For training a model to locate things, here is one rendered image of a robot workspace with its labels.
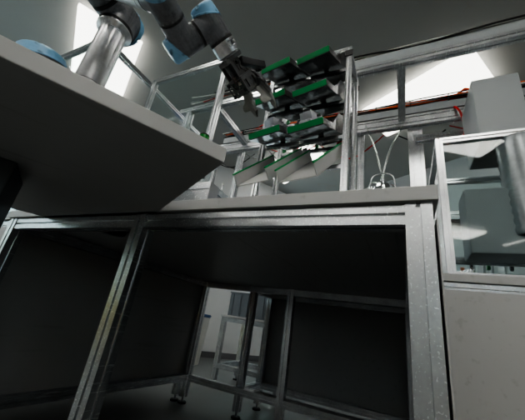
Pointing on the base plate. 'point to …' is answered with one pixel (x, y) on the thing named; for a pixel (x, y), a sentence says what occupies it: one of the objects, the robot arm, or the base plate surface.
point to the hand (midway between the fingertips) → (266, 108)
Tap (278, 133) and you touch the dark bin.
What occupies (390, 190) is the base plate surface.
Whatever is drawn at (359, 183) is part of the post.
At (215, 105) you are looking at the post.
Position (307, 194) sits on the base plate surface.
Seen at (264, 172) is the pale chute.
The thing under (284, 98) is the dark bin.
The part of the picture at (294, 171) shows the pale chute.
